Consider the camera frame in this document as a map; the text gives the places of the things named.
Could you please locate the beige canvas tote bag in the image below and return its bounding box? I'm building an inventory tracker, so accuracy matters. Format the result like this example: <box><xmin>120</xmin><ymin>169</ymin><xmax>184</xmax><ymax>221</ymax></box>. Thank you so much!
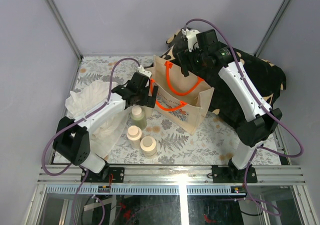
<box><xmin>146</xmin><ymin>56</ymin><xmax>214</xmax><ymax>135</ymax></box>

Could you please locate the cream bottle wooden cap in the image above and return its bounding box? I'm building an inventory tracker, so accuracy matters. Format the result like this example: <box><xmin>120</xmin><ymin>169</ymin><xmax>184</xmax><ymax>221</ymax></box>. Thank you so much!
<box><xmin>126</xmin><ymin>125</ymin><xmax>143</xmax><ymax>149</ymax></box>
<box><xmin>142</xmin><ymin>106</ymin><xmax>153</xmax><ymax>118</ymax></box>

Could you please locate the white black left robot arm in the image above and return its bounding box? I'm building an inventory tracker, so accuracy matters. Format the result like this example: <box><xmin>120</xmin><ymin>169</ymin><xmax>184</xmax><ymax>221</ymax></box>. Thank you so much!
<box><xmin>52</xmin><ymin>71</ymin><xmax>158</xmax><ymax>183</ymax></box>

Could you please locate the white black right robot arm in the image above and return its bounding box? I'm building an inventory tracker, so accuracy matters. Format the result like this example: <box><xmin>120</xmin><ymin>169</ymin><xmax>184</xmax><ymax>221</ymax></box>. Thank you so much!
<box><xmin>177</xmin><ymin>28</ymin><xmax>282</xmax><ymax>183</ymax></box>

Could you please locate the green bottle wooden cap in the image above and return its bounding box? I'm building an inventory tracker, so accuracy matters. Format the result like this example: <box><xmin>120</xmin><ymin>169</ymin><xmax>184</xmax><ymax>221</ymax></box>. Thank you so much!
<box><xmin>130</xmin><ymin>105</ymin><xmax>147</xmax><ymax>130</ymax></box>

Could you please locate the cream bottle wooden cap front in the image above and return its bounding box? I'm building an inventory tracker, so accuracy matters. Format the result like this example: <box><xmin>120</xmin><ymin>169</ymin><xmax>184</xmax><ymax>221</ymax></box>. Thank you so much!
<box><xmin>126</xmin><ymin>125</ymin><xmax>143</xmax><ymax>149</ymax></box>

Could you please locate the wide cream jar wooden lid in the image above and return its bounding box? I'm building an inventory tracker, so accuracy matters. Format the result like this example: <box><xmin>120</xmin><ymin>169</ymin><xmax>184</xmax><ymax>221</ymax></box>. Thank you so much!
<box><xmin>140</xmin><ymin>136</ymin><xmax>157</xmax><ymax>159</ymax></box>

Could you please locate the white crumpled cloth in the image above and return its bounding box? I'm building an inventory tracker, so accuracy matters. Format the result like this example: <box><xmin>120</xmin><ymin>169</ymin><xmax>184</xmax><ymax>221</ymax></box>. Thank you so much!
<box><xmin>65</xmin><ymin>80</ymin><xmax>130</xmax><ymax>160</ymax></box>

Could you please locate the black plush flower pillow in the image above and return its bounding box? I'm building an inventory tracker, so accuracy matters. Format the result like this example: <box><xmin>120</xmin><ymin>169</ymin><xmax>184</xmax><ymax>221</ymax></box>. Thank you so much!
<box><xmin>161</xmin><ymin>29</ymin><xmax>287</xmax><ymax>129</ymax></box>

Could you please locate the floral patterned table cloth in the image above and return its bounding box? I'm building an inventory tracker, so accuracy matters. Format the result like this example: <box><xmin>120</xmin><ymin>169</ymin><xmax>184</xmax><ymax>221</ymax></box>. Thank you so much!
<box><xmin>71</xmin><ymin>56</ymin><xmax>281</xmax><ymax>165</ymax></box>

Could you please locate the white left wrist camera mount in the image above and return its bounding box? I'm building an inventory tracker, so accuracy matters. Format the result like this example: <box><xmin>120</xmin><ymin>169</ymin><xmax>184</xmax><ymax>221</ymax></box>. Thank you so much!
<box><xmin>136</xmin><ymin>65</ymin><xmax>152</xmax><ymax>79</ymax></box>

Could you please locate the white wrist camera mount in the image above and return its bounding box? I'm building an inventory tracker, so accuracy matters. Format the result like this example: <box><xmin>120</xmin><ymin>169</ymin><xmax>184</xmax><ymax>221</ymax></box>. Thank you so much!
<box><xmin>136</xmin><ymin>65</ymin><xmax>152</xmax><ymax>79</ymax></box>
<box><xmin>181</xmin><ymin>28</ymin><xmax>200</xmax><ymax>52</ymax></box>

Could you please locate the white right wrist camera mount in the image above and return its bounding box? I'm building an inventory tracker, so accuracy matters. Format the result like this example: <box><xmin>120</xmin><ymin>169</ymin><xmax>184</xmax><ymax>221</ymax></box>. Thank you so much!
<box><xmin>181</xmin><ymin>28</ymin><xmax>200</xmax><ymax>52</ymax></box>

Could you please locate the aluminium corner frame post left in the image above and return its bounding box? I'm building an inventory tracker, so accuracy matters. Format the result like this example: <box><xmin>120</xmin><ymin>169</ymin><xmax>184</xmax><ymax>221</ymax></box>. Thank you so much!
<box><xmin>45</xmin><ymin>0</ymin><xmax>83</xmax><ymax>61</ymax></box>

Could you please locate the aluminium corner frame post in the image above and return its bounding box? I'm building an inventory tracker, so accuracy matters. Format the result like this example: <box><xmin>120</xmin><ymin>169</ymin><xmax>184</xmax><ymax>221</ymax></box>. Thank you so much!
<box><xmin>253</xmin><ymin>0</ymin><xmax>292</xmax><ymax>57</ymax></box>
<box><xmin>45</xmin><ymin>0</ymin><xmax>83</xmax><ymax>61</ymax></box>

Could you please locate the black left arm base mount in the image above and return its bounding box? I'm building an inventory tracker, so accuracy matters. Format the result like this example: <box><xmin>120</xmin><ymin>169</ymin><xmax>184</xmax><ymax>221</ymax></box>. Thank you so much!
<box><xmin>80</xmin><ymin>166</ymin><xmax>125</xmax><ymax>184</ymax></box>

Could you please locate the aluminium corner frame post right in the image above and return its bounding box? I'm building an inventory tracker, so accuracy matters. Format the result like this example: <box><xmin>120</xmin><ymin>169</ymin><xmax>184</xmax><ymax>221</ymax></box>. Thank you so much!
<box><xmin>253</xmin><ymin>0</ymin><xmax>292</xmax><ymax>57</ymax></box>

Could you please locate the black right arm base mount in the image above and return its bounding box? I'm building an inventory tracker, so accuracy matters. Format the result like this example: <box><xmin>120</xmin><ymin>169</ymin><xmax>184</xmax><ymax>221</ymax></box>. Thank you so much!
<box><xmin>211</xmin><ymin>165</ymin><xmax>258</xmax><ymax>184</ymax></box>

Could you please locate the aluminium front rail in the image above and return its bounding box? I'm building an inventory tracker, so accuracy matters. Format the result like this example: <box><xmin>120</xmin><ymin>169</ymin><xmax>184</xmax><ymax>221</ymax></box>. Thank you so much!
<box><xmin>36</xmin><ymin>164</ymin><xmax>306</xmax><ymax>186</ymax></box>

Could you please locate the grey slotted cable duct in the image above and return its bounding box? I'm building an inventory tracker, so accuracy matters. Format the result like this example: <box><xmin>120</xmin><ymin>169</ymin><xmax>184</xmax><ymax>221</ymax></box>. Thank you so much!
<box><xmin>46</xmin><ymin>185</ymin><xmax>246</xmax><ymax>196</ymax></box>

